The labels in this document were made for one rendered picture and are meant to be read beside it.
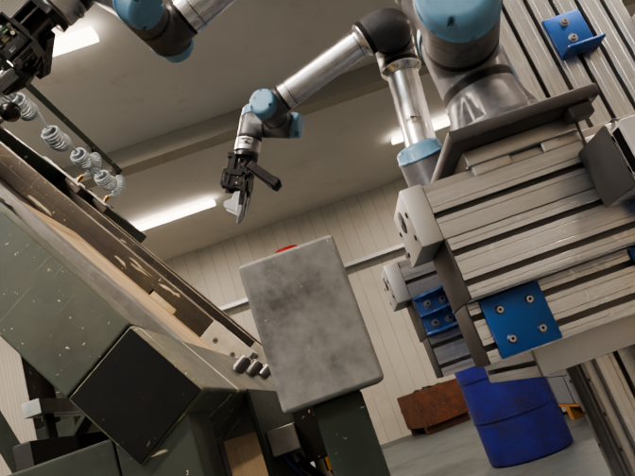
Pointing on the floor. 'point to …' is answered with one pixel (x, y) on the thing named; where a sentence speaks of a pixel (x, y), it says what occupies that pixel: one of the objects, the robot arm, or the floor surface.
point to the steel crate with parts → (434, 408)
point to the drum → (514, 417)
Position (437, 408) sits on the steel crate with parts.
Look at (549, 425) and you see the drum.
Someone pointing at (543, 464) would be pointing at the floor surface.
